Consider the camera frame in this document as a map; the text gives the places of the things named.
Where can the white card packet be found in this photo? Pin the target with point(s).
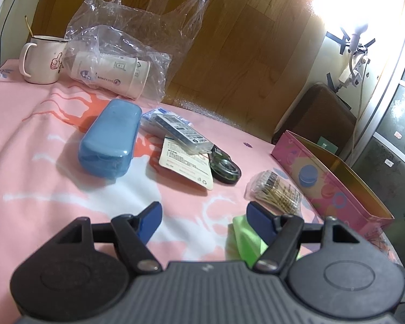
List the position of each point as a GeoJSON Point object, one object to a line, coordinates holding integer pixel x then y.
{"type": "Point", "coordinates": [182, 163]}

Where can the black tape strip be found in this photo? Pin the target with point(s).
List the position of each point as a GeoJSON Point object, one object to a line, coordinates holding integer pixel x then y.
{"type": "Point", "coordinates": [339, 38]}
{"type": "Point", "coordinates": [332, 81]}

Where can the frosted glass sliding door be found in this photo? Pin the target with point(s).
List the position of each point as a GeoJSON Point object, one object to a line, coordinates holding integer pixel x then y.
{"type": "Point", "coordinates": [391, 114]}

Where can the blue and white tissue pack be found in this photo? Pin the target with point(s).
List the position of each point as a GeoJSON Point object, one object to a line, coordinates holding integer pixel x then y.
{"type": "Point", "coordinates": [150, 116]}

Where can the pink tin box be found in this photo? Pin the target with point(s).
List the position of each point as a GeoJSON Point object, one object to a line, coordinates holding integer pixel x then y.
{"type": "Point", "coordinates": [310, 179]}

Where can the clear labelled plastic box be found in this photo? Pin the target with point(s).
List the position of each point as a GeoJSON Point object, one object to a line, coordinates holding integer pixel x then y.
{"type": "Point", "coordinates": [185, 133]}

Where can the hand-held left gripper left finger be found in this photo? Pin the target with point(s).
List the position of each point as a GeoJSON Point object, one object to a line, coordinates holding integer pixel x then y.
{"type": "Point", "coordinates": [150, 221]}

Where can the blue plastic case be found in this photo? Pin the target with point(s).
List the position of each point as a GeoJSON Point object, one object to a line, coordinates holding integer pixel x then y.
{"type": "Point", "coordinates": [111, 135]}

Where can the stack of white paper cups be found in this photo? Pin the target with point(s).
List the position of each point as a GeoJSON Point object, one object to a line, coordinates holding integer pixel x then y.
{"type": "Point", "coordinates": [111, 72]}

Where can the white clip lamp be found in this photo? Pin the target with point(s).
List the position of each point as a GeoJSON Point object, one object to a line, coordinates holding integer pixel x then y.
{"type": "Point", "coordinates": [357, 37]}

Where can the clear plastic bag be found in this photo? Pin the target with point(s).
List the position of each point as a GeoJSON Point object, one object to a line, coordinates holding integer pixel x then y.
{"type": "Point", "coordinates": [135, 23]}

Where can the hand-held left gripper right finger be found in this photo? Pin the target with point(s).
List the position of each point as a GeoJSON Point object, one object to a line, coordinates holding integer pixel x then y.
{"type": "Point", "coordinates": [261, 222]}

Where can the gold spoon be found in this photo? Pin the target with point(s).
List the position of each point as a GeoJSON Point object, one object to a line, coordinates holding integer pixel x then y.
{"type": "Point", "coordinates": [28, 25]}

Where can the small green cup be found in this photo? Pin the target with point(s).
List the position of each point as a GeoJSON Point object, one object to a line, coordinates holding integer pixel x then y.
{"type": "Point", "coordinates": [327, 144]}

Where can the bag of cotton swabs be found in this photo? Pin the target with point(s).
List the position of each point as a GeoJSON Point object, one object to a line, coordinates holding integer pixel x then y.
{"type": "Point", "coordinates": [276, 190]}

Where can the brown chair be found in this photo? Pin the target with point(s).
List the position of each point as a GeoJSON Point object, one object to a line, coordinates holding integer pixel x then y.
{"type": "Point", "coordinates": [319, 113]}

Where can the green cloth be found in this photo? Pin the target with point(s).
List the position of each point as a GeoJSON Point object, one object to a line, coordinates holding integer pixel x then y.
{"type": "Point", "coordinates": [244, 241]}

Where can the pink printed bedsheet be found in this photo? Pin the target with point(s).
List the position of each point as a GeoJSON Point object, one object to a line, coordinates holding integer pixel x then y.
{"type": "Point", "coordinates": [33, 162]}

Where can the white power strip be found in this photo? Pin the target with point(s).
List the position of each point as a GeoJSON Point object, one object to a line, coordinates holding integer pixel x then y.
{"type": "Point", "coordinates": [349, 74]}

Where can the green black foil packet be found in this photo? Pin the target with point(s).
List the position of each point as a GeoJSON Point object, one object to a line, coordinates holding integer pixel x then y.
{"type": "Point", "coordinates": [226, 170]}

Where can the white mug with print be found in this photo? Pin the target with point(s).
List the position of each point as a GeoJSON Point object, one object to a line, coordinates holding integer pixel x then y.
{"type": "Point", "coordinates": [42, 62]}

